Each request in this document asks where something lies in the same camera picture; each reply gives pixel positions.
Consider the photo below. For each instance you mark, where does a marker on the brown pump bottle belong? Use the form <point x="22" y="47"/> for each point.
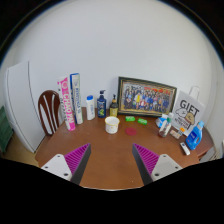
<point x="114" y="109"/>

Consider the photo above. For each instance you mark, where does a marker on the small beige box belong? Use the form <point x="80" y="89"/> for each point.
<point x="175" y="134"/>

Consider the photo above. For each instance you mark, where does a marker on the white refrigerator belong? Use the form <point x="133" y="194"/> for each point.
<point x="21" y="106"/>

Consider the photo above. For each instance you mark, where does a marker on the green crate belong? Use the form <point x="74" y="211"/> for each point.
<point x="4" y="130"/>

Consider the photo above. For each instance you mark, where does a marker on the clear green-labelled drink bottle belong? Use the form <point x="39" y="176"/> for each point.
<point x="164" y="129"/>

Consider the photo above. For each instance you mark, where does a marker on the small green box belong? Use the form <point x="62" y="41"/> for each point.
<point x="130" y="118"/>
<point x="142" y="121"/>

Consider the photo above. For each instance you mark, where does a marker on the dark blue pump bottle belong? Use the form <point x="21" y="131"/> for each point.
<point x="101" y="106"/>

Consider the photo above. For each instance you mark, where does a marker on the framed group picture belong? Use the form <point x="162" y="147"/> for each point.
<point x="146" y="97"/>

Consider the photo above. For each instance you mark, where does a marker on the dark wooden chair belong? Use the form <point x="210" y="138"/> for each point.
<point x="50" y="113"/>

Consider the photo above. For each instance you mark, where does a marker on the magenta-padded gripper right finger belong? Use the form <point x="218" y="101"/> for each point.
<point x="161" y="165"/>

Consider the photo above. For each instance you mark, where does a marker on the white yellow-rimmed cup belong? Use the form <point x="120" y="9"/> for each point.
<point x="112" y="126"/>

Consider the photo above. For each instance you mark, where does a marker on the small white handheld device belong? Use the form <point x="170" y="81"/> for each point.
<point x="185" y="148"/>

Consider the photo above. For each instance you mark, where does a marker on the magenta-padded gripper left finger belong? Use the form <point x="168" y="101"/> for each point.
<point x="63" y="165"/>

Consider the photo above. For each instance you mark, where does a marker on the white printed paper bag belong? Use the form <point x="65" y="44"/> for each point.
<point x="187" y="113"/>

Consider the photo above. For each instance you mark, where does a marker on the pink and white tube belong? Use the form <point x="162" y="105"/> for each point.
<point x="66" y="106"/>

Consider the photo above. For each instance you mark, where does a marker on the blue detergent bottle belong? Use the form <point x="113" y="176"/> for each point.
<point x="194" y="138"/>

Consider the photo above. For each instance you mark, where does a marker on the white radiator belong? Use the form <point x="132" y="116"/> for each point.
<point x="215" y="154"/>

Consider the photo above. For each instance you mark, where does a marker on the green and white tube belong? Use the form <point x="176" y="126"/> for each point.
<point x="76" y="100"/>

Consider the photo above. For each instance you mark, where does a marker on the white blue-capped lotion bottle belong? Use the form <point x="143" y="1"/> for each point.
<point x="90" y="109"/>

